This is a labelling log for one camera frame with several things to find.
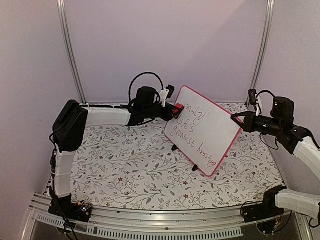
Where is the red whiteboard eraser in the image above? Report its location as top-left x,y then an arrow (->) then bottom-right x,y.
174,103 -> 184,113

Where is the black whiteboard stand foot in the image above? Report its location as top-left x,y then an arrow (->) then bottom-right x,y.
171,145 -> 178,152

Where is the front aluminium rail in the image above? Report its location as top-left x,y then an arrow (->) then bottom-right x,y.
22,193 -> 320,240

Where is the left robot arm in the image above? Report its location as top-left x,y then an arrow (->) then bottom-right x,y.
49,85 -> 184,217

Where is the aluminium frame post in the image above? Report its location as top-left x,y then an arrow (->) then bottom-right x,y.
249,0 -> 275,89
57,0 -> 87,104

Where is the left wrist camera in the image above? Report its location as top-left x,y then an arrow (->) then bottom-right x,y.
159,84 -> 175,107

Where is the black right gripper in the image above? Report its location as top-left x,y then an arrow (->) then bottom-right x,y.
231,111 -> 283,137

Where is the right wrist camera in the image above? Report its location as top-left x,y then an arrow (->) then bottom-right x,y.
248,89 -> 262,117

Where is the pink framed whiteboard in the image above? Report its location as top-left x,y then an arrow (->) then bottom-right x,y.
164,85 -> 241,177

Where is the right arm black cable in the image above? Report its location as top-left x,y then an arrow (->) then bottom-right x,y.
257,89 -> 281,151

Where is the right aluminium frame post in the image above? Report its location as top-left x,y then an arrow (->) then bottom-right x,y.
249,0 -> 275,89

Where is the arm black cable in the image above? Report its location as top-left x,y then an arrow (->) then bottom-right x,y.
257,89 -> 281,151
127,72 -> 166,106

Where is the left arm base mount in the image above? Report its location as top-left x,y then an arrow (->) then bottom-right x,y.
48,198 -> 92,223

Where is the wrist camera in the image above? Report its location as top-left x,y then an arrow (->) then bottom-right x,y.
159,84 -> 175,107
248,89 -> 262,117

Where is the left aluminium frame post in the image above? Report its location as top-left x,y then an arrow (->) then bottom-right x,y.
57,0 -> 87,104

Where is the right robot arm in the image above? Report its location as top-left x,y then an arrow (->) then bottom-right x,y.
230,96 -> 320,222

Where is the floral patterned table mat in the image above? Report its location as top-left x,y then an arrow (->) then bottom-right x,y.
67,120 -> 284,211

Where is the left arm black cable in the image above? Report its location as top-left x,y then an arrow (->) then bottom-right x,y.
127,72 -> 166,106

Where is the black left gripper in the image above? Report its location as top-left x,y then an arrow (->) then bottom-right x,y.
144,103 -> 182,123

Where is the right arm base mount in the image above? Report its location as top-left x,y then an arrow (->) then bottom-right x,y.
240,202 -> 285,223

